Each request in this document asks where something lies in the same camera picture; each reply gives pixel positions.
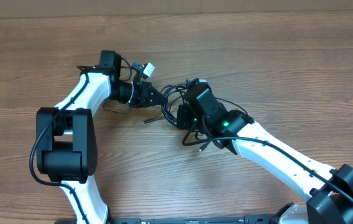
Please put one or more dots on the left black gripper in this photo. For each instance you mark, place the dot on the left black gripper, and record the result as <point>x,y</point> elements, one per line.
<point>146,89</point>

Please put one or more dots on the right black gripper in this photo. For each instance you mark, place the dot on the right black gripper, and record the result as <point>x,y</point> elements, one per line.
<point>183,124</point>

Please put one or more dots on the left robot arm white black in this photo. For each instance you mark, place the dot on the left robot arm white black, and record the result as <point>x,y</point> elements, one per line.
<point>65,152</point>

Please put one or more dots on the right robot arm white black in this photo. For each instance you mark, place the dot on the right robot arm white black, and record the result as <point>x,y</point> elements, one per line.
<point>327,192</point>

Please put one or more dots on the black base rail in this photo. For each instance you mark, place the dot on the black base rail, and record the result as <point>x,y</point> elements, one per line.
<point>247,219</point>

